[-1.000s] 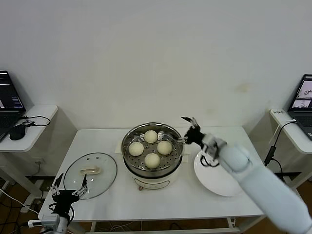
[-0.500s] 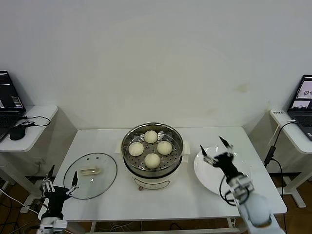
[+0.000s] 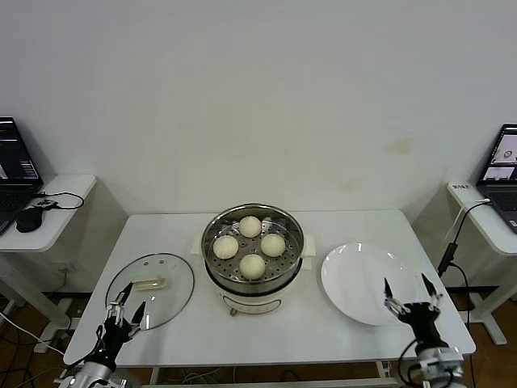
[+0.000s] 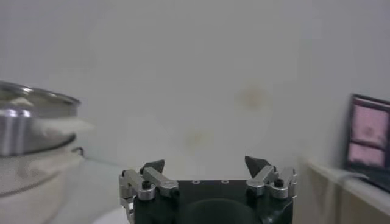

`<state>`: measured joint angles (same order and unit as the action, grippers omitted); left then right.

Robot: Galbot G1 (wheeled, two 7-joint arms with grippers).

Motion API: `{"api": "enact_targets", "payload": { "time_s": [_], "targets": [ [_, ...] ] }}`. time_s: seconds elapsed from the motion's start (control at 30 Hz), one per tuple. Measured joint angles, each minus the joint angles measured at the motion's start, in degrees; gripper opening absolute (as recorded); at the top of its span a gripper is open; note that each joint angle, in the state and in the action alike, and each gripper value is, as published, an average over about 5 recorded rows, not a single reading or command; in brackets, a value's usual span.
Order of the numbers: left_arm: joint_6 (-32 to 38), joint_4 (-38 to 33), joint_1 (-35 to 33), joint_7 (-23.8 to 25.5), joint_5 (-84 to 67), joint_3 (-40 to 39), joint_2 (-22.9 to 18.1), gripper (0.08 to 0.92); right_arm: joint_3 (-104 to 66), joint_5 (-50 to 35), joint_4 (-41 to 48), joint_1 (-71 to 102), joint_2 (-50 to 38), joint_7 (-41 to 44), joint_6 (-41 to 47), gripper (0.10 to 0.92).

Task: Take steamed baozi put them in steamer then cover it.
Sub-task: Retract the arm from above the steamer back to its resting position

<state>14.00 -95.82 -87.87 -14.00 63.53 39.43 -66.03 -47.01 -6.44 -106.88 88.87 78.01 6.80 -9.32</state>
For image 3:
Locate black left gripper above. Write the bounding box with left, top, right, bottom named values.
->
left=96, top=281, right=147, bottom=363

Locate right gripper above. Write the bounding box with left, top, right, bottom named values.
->
left=382, top=272, right=444, bottom=347

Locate round glass pot lid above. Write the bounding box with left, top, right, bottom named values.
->
left=105, top=252, right=195, bottom=331

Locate white steamed baozi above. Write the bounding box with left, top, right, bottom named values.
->
left=260, top=234, right=288, bottom=258
left=212, top=235, right=239, bottom=259
left=238, top=253, right=267, bottom=281
left=238, top=215, right=263, bottom=238

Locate stainless steel steamer basket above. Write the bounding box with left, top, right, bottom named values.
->
left=189, top=204, right=317, bottom=286

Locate white round plate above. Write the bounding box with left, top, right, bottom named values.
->
left=322, top=241, right=418, bottom=327

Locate white side table with mouse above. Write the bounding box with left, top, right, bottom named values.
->
left=0, top=173, right=98, bottom=352

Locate cream electric cooker base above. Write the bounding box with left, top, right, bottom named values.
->
left=204, top=256, right=315, bottom=319

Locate black computer mouse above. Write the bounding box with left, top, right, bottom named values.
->
left=15, top=205, right=44, bottom=234

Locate grey laptop with light screen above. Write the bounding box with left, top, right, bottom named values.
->
left=476, top=122, right=517, bottom=234

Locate black laptop with dark screen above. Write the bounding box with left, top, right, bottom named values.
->
left=0, top=116, right=44, bottom=238

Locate white charging cable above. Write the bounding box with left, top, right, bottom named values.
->
left=445, top=196, right=492, bottom=244

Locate black dongle with cable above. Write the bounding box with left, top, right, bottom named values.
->
left=31, top=191, right=85, bottom=211

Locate white table frame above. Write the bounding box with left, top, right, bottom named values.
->
left=145, top=359, right=401, bottom=388

